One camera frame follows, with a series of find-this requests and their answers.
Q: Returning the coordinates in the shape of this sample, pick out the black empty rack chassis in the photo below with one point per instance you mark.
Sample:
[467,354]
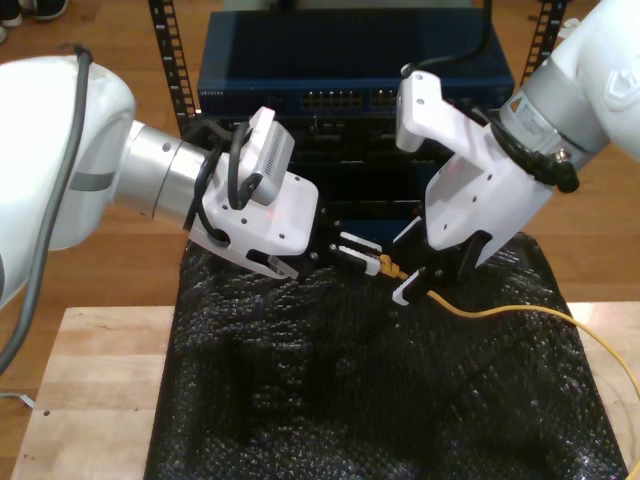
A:
[370,190]

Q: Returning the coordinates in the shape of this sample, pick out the black perforated rack post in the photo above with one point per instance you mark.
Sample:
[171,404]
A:
[166,60]
[532,50]

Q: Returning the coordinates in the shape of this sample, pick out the crumpled white paper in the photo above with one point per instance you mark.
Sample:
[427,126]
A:
[567,27]

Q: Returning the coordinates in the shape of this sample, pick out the thin grey strip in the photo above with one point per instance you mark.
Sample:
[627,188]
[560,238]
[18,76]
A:
[15,396]

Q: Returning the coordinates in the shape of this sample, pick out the blue network switch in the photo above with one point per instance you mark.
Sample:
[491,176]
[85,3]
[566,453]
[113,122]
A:
[325,50]

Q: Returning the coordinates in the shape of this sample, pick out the person's white shoe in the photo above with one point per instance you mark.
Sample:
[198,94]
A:
[2,35]
[11,21]

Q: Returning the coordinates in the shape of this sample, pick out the black rack server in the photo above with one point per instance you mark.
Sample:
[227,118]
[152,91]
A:
[350,140]

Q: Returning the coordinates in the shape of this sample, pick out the black bubble wrap mat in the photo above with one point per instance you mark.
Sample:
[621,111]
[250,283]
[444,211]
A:
[325,400]

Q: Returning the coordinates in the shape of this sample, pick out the person's dark shoe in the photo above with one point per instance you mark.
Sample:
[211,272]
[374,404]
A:
[50,10]

